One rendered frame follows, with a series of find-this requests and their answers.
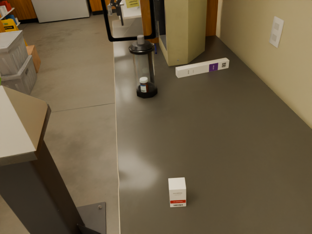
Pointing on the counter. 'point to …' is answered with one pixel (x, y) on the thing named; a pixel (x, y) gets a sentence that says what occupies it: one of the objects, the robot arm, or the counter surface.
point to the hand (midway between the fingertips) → (139, 19)
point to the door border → (132, 36)
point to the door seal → (128, 38)
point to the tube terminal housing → (184, 30)
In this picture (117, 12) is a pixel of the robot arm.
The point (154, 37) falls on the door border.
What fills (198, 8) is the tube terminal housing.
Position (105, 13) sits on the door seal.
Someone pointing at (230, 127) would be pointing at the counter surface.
